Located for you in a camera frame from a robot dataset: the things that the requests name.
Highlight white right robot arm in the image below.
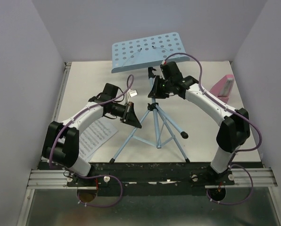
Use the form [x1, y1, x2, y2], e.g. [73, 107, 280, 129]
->
[148, 61, 250, 185]

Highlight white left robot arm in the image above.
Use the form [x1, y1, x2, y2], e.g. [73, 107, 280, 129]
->
[42, 83, 142, 186]

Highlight aluminium frame rail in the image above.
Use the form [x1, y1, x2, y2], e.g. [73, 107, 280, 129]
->
[15, 62, 72, 226]

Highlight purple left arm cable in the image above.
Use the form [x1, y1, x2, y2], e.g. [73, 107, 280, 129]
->
[48, 74, 134, 208]

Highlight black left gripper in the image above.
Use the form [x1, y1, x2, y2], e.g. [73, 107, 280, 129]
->
[110, 101, 142, 128]

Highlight pink metronome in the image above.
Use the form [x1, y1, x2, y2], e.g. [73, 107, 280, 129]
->
[210, 74, 235, 103]

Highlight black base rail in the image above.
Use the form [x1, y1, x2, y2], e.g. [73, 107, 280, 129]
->
[28, 162, 274, 197]

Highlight sheet music pages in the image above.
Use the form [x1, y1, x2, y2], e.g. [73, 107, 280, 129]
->
[79, 117, 118, 161]

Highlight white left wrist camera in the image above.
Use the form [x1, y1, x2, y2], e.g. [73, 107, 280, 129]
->
[127, 89, 138, 97]

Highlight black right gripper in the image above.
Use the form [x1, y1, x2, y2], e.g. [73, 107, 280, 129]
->
[148, 76, 172, 99]

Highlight blue music stand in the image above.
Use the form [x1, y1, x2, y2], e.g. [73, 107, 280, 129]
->
[110, 32, 189, 163]

